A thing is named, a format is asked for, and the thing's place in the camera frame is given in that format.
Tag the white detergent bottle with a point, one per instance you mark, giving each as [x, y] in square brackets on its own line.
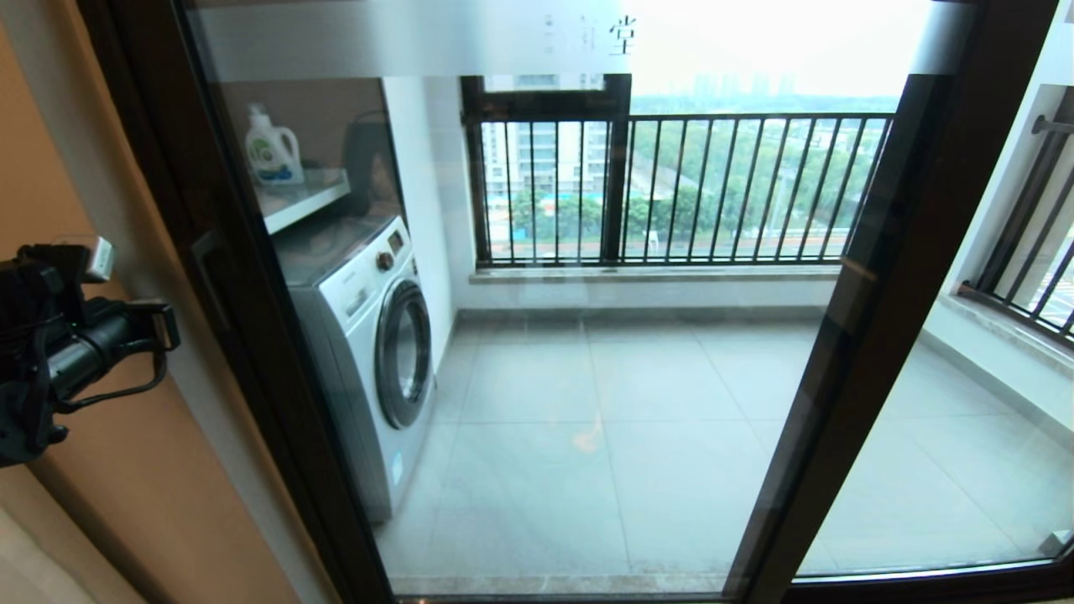
[273, 151]

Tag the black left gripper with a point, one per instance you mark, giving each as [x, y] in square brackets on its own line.
[50, 335]

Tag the white shelf board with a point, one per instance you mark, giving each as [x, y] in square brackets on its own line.
[302, 200]

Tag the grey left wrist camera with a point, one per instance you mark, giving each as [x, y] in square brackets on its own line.
[88, 258]

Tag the dark brown glass sliding door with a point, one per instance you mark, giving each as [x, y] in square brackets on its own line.
[294, 419]

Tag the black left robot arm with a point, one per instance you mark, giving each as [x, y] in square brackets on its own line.
[17, 428]

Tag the brown sliding door frame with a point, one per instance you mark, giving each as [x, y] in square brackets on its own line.
[805, 470]

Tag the white front-load washing machine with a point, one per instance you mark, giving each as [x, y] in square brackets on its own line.
[361, 352]

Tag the white curtain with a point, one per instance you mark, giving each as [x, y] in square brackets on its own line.
[33, 562]

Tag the black balcony railing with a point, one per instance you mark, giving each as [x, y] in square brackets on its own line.
[1032, 235]
[713, 193]

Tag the dark balcony window frame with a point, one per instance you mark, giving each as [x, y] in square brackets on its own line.
[617, 168]

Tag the dark brown cabinet niche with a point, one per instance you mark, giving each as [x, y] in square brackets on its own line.
[327, 126]

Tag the grey stone window sill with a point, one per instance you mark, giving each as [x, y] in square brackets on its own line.
[1007, 323]
[654, 273]

